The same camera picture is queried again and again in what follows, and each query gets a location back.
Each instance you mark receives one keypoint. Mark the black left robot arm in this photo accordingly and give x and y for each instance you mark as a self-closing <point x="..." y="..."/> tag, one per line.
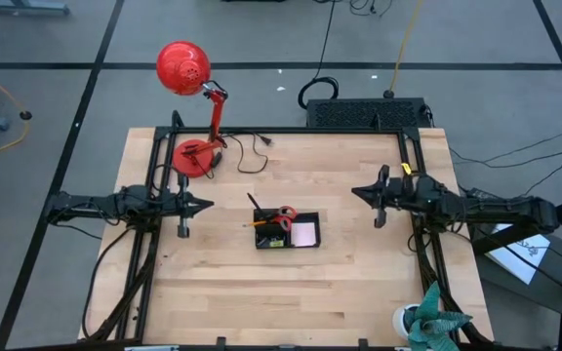
<point x="115" y="205"/>

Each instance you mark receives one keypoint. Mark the black mesh desk organizer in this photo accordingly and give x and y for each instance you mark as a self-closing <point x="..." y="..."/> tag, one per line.
<point x="317" y="229"/>

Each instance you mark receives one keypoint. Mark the black pen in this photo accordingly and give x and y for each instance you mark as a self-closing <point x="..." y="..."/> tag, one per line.
<point x="254" y="207"/>

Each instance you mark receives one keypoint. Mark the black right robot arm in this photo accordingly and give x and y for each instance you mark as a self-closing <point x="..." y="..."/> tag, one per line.
<point x="486" y="207"/>

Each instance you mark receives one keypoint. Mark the snake plant in white pot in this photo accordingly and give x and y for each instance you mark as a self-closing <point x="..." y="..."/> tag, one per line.
<point x="429" y="319"/>

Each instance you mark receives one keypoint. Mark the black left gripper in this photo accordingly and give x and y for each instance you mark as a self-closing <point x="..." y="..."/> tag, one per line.
<point x="182" y="207"/>

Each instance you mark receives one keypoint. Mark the black table frame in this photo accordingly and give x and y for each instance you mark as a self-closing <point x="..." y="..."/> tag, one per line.
<point x="281" y="130"/>

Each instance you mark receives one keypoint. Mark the black floor disc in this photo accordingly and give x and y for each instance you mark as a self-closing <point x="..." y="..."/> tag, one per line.
<point x="26" y="115"/>

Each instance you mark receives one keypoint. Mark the black computer case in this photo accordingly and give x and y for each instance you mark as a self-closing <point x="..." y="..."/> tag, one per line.
<point x="366" y="113"/>

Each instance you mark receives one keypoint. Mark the pink sticky note pad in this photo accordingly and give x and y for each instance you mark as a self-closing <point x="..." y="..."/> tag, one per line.
<point x="304" y="234"/>

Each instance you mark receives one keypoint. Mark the orange pencil with eraser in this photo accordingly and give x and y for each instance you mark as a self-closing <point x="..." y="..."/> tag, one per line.
<point x="261" y="223"/>

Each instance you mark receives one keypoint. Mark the grey furniture base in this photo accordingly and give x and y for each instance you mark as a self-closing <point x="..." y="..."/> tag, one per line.
<point x="25" y="6"/>

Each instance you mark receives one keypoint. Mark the white paper sheet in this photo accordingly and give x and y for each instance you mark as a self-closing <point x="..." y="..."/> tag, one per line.
<point x="520" y="258"/>

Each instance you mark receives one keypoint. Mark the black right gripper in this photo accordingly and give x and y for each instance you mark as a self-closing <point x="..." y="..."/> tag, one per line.
<point x="398" y="195"/>

